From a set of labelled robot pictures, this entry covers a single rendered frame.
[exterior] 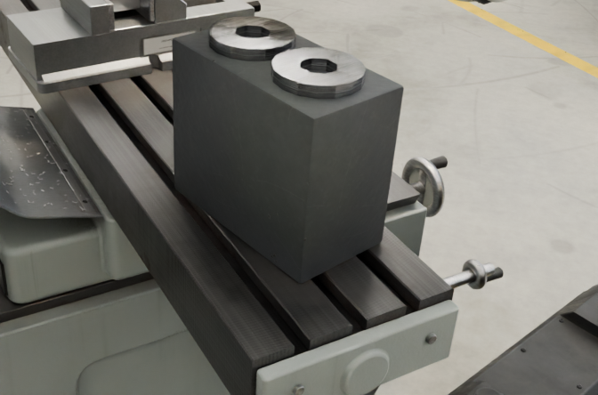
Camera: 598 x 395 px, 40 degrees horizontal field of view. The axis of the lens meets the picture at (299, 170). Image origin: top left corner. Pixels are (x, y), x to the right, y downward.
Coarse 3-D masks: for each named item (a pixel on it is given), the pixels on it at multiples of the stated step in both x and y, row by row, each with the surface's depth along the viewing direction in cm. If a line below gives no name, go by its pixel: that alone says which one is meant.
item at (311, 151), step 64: (192, 64) 84; (256, 64) 82; (320, 64) 81; (192, 128) 88; (256, 128) 79; (320, 128) 74; (384, 128) 80; (192, 192) 93; (256, 192) 83; (320, 192) 78; (384, 192) 85; (320, 256) 82
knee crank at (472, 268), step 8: (464, 264) 155; (472, 264) 153; (480, 264) 152; (488, 264) 155; (464, 272) 153; (472, 272) 153; (480, 272) 152; (488, 272) 154; (496, 272) 157; (448, 280) 150; (456, 280) 151; (464, 280) 152; (472, 280) 153; (480, 280) 152; (488, 280) 156; (480, 288) 153
